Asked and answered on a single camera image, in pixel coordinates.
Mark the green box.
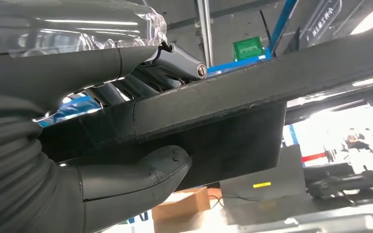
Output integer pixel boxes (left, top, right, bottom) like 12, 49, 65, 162
232, 36, 265, 62

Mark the brown cardboard box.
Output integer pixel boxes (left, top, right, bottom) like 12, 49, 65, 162
151, 186, 211, 233

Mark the person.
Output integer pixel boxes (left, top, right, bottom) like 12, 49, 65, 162
345, 128, 373, 153

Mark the silver metal post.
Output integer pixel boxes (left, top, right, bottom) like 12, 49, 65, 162
197, 0, 215, 68

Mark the grey laptop with yellow sticker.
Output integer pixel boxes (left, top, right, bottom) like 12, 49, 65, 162
220, 145, 308, 226

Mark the hanging clear sign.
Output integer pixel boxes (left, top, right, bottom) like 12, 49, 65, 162
297, 0, 343, 49

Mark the blue workbench frame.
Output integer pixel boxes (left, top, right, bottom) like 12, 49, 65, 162
205, 0, 300, 76

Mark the black desk device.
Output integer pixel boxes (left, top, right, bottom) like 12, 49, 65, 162
304, 162, 373, 206

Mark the red barrier belt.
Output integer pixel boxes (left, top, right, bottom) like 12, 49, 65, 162
302, 152, 327, 163

